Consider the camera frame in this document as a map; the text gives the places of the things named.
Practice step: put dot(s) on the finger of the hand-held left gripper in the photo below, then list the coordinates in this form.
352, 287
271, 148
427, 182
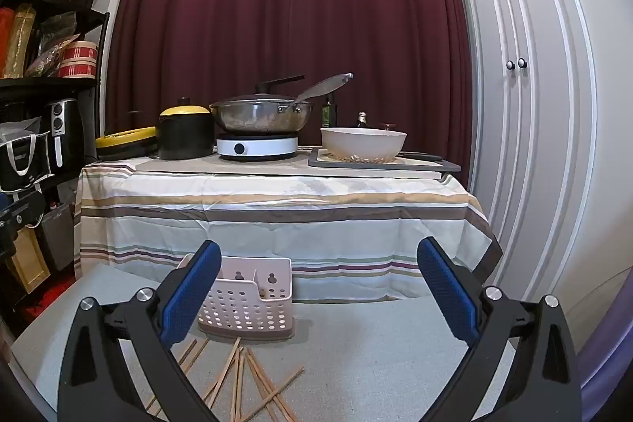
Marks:
24, 212

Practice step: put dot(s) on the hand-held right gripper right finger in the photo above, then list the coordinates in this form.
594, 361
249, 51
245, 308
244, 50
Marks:
447, 288

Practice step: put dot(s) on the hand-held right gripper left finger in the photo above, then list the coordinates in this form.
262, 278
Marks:
193, 288

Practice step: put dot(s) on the white perforated plastic basket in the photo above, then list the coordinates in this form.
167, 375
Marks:
247, 298

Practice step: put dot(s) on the pile of wooden chopsticks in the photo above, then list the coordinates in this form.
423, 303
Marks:
247, 377

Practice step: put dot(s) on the grey bin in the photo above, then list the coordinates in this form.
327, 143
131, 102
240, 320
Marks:
58, 239

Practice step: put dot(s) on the red rug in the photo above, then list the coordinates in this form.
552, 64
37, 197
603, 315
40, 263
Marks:
54, 283

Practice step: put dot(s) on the black air fryer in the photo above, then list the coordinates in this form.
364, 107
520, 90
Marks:
62, 130

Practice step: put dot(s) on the striped tablecloth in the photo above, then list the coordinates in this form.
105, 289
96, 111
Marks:
296, 224

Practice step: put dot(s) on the yellow black flat pan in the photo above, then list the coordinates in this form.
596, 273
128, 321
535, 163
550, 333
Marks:
126, 142

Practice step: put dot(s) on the grey tray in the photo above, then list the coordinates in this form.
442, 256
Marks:
445, 165

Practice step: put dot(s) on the beige table mat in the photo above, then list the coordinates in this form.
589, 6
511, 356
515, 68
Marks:
198, 165

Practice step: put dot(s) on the black metal shelf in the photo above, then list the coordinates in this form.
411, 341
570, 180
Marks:
49, 83

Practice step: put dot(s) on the colourful snack packet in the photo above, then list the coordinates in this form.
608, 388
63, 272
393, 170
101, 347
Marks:
47, 61

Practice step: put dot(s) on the black pot with yellow lid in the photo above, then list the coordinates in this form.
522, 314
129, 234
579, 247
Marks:
185, 135

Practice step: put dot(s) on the white induction cooker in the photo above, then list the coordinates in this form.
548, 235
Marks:
267, 147

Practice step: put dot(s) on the red striped round tin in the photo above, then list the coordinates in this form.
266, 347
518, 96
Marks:
78, 60

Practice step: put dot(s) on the white wardrobe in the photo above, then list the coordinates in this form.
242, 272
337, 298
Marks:
544, 155

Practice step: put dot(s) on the white bowl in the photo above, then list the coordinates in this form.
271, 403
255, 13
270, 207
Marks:
363, 145

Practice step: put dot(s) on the gold package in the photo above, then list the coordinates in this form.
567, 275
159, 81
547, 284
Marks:
21, 41

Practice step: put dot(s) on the red package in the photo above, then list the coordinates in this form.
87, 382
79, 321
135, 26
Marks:
6, 41

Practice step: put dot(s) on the jar with red lid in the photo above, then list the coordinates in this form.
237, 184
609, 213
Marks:
387, 125

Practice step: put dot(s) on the woven placemat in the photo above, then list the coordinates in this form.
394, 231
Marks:
325, 157

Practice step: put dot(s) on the steel frying pan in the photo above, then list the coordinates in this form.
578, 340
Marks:
257, 115

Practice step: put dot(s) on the dark snack bag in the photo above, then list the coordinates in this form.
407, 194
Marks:
59, 29

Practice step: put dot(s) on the dark sauce bottle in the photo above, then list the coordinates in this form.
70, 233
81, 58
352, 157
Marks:
362, 121

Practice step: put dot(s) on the green olive oil bottle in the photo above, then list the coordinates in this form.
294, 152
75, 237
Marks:
326, 115

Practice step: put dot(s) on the dark red curtain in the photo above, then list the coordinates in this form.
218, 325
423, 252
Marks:
296, 6

